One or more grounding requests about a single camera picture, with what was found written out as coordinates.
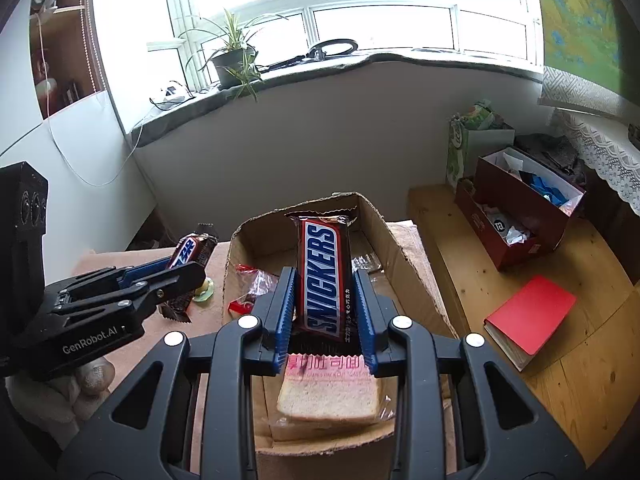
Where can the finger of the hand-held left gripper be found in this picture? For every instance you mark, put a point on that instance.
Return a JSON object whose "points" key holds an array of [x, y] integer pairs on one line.
{"points": [[145, 271], [172, 284]]}

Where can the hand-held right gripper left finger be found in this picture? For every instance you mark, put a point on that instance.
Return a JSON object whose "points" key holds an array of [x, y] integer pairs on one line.
{"points": [[282, 310]]}

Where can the person's left hand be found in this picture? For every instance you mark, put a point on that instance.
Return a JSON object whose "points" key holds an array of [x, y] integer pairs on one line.
{"points": [[75, 395]]}

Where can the wooden open shelf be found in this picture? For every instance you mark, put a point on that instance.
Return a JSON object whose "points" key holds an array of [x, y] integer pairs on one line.
{"points": [[65, 45]]}

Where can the white lace cloth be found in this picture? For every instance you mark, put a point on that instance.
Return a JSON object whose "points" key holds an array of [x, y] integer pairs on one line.
{"points": [[600, 150]]}

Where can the white cabinet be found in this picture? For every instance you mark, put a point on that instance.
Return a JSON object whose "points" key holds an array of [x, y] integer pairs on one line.
{"points": [[60, 160]]}

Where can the red notebook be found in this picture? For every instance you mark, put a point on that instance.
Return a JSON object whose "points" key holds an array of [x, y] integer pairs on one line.
{"points": [[530, 320]]}

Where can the potted spider plant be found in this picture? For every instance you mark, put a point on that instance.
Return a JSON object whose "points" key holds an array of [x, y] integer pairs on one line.
{"points": [[232, 62]]}

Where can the red white figurine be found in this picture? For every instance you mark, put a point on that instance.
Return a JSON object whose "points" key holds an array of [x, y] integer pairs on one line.
{"points": [[42, 87]]}

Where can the green gift bag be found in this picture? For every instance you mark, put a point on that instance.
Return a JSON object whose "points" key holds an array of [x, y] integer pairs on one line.
{"points": [[462, 150]]}

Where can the dark red box lid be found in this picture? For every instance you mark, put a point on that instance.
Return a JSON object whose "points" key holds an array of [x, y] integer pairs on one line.
{"points": [[480, 230]]}

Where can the white crumpled paper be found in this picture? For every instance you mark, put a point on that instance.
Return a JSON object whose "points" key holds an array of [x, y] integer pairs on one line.
{"points": [[517, 235]]}

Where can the brown chocolate bar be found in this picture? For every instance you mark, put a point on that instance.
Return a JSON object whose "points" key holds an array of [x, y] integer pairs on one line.
{"points": [[320, 270], [192, 250]]}

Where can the dark books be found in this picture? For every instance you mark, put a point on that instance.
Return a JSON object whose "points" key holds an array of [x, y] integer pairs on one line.
{"points": [[71, 92]]}

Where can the grey cloth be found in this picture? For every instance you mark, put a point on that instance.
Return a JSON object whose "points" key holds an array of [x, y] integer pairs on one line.
{"points": [[550, 147]]}

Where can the pink blanket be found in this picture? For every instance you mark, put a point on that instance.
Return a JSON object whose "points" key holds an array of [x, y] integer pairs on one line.
{"points": [[100, 260]]}

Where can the brown cardboard box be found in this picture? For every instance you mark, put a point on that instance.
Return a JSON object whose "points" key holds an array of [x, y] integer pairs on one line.
{"points": [[397, 265]]}

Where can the sliced bread packet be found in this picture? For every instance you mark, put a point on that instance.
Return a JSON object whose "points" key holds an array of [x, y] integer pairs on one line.
{"points": [[325, 392]]}

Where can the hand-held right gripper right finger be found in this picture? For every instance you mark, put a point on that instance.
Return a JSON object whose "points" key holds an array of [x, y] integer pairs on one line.
{"points": [[365, 310]]}

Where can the white charger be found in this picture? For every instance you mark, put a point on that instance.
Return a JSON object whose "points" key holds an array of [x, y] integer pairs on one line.
{"points": [[170, 94]]}

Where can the dark red shoe box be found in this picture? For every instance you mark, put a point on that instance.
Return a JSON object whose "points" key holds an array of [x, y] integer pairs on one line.
{"points": [[520, 200]]}

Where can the blue plastic bag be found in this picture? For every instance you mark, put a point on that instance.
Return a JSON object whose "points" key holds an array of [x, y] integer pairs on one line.
{"points": [[550, 190]]}

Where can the wall map poster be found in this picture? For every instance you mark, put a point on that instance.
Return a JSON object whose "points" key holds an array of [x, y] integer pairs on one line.
{"points": [[580, 25]]}

